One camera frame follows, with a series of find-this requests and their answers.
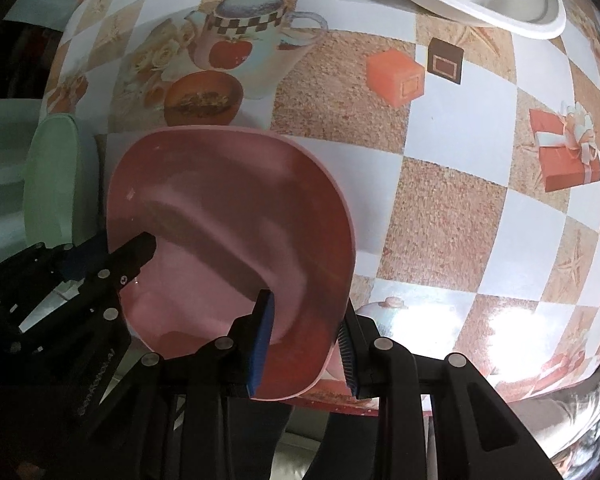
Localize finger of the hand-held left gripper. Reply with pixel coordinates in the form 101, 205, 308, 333
27, 234, 111, 282
82, 233, 158, 341

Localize person's dark pants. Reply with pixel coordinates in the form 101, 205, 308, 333
232, 395, 381, 480

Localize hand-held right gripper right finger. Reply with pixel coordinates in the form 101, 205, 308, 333
337, 307, 563, 480

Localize pink bowl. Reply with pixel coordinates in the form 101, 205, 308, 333
105, 127, 357, 401

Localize printed checkered tablecloth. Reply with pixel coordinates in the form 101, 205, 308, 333
42, 0, 600, 418

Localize pale green plate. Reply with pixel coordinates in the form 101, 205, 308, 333
22, 114, 101, 261

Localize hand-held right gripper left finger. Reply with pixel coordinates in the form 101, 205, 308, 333
141, 290, 276, 480

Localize white fluffy blanket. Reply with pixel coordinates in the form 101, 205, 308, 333
510, 350, 600, 480

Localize beige leather seat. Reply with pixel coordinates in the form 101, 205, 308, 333
272, 425, 331, 480

